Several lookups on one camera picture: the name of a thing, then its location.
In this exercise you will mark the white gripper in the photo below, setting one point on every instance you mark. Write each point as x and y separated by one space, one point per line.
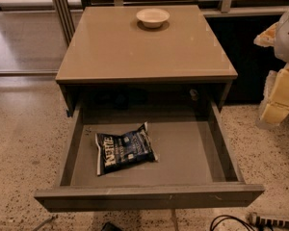
288 38

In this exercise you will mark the blue Kettle chip bag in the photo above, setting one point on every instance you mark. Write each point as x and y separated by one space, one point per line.
116 152

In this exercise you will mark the open grey top drawer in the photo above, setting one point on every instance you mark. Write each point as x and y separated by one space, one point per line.
196 168

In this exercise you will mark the grey cabinet with glossy top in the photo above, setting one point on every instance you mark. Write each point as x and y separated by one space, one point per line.
110 45

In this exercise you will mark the white ceramic bowl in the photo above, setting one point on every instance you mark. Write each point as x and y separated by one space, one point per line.
152 18

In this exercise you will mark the white power strip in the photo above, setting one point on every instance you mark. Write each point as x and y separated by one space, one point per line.
260 220

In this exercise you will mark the black object at bottom edge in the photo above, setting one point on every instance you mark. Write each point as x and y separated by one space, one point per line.
108 226

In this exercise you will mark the metal frame post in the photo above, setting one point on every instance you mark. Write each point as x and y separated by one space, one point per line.
65 18

